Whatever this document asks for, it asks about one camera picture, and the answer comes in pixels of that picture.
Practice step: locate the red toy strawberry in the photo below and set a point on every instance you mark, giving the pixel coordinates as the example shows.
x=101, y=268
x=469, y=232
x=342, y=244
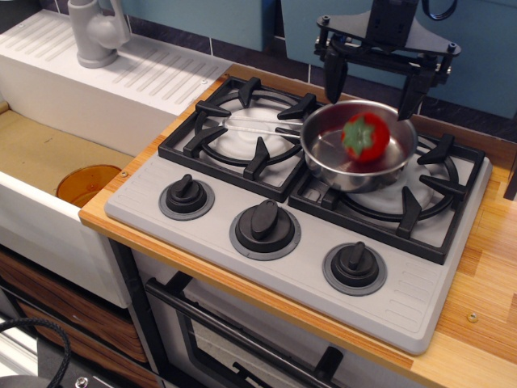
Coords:
x=365, y=137

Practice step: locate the black burner grate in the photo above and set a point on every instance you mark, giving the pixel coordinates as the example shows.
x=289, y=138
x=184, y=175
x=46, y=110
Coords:
x=419, y=214
x=245, y=134

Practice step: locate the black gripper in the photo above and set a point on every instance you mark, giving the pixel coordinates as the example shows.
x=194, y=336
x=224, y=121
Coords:
x=388, y=38

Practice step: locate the black middle stove knob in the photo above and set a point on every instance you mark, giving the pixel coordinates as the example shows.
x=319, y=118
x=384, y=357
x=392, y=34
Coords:
x=265, y=232

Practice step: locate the black stove knob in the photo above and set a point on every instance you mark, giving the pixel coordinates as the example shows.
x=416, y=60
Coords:
x=186, y=199
x=354, y=269
x=265, y=232

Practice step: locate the grey toy faucet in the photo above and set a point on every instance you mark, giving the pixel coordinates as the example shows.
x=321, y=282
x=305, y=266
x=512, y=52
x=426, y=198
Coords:
x=98, y=36

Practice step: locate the white toy sink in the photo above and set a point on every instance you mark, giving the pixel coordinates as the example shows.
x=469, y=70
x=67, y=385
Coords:
x=57, y=117

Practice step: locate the black left stove knob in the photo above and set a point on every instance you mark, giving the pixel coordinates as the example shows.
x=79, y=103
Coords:
x=186, y=199

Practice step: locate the black right burner grate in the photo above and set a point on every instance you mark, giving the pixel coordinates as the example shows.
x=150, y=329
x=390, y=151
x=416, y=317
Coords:
x=419, y=214

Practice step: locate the wooden drawer fronts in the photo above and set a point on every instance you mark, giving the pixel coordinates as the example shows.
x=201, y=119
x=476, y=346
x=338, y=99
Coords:
x=99, y=332

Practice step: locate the black left burner grate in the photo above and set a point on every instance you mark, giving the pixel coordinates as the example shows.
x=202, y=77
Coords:
x=245, y=134

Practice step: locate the black right stove knob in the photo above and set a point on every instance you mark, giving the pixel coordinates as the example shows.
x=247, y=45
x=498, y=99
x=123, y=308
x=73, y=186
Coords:
x=354, y=269

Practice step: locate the grey toy stove top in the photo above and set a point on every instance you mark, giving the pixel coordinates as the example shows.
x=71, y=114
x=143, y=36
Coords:
x=405, y=310

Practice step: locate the oven door with handle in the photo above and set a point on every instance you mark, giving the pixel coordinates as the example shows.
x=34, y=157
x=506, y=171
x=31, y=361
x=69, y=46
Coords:
x=228, y=343

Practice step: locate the stainless steel pot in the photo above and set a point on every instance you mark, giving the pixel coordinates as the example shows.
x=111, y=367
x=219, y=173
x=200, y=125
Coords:
x=320, y=137

